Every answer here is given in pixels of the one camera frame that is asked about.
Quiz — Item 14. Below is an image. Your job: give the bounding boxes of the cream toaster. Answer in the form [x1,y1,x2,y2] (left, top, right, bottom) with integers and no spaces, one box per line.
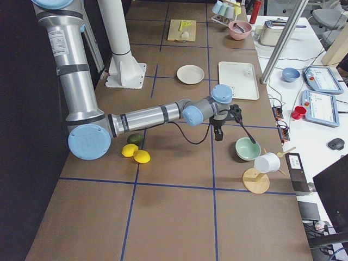
[259,20,287,47]

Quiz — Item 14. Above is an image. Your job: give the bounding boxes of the mint green cup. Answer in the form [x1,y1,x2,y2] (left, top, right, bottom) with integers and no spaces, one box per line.
[218,3,229,16]

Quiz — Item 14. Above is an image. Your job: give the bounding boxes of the mint green bowl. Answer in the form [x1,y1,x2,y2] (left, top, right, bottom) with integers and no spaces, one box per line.
[235,137,261,161]

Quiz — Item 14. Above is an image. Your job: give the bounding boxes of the aluminium frame post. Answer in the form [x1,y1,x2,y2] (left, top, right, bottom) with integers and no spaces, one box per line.
[260,0,308,84]

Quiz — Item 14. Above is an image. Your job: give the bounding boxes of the white mounting post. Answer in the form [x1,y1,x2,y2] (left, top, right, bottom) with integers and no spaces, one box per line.
[98,0,147,89]

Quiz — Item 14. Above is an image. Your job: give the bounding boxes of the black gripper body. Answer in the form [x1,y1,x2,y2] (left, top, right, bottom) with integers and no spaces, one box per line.
[210,104,242,130]

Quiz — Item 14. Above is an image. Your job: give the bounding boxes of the light blue cup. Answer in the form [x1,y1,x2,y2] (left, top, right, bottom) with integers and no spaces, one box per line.
[212,1,223,14]

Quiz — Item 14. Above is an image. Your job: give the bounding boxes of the red cup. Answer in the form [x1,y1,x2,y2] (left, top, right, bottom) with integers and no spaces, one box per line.
[291,105,307,120]

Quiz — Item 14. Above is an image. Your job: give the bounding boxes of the pink bowl with ice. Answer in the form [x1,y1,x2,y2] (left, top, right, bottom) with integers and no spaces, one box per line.
[228,20,252,40]

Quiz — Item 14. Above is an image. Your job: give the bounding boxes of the black remote box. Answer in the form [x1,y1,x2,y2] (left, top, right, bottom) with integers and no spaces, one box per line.
[285,152,316,196]

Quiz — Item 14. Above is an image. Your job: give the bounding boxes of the blue bowl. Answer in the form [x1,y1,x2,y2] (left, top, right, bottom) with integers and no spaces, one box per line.
[282,67,301,82]

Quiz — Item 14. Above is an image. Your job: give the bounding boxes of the white bear tray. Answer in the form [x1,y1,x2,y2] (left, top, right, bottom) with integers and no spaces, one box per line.
[218,61,259,101]

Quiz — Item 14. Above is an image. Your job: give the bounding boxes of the black computer mouse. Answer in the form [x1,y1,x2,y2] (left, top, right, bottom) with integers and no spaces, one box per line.
[327,138,345,151]

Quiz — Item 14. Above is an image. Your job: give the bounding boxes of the wooden mug stand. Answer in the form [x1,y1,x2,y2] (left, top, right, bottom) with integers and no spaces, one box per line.
[243,147,296,194]

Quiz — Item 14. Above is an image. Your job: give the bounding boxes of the green avocado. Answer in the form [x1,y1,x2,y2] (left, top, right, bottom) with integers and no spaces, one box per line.
[127,133,144,146]

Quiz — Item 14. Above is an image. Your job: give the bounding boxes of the teach pendant tablet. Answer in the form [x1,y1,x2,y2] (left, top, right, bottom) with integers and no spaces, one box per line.
[301,90,340,127]
[303,66,344,95]

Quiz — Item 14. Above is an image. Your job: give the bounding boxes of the cream round plate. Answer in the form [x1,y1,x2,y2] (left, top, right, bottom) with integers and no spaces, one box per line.
[177,65,204,85]

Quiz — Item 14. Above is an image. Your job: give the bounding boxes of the white wire cup rack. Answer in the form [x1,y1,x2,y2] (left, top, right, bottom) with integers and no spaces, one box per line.
[211,14,232,27]

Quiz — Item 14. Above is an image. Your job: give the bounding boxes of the white mug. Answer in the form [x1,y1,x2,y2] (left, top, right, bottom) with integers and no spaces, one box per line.
[254,152,281,173]

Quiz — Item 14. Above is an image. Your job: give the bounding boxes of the red bottle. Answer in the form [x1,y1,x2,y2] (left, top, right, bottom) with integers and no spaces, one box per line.
[249,0,262,24]

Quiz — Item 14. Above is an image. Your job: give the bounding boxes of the yellow cup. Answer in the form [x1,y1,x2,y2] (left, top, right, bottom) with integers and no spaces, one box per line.
[234,3,241,16]

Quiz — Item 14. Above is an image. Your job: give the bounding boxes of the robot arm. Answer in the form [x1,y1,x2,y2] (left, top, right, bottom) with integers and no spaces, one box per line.
[33,1,242,160]

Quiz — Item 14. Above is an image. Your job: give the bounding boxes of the grey cup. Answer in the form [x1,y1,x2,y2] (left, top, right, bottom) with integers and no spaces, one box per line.
[225,5,235,20]

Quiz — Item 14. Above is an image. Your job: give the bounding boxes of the bamboo cutting board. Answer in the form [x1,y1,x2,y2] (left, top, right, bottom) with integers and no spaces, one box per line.
[167,20,196,42]

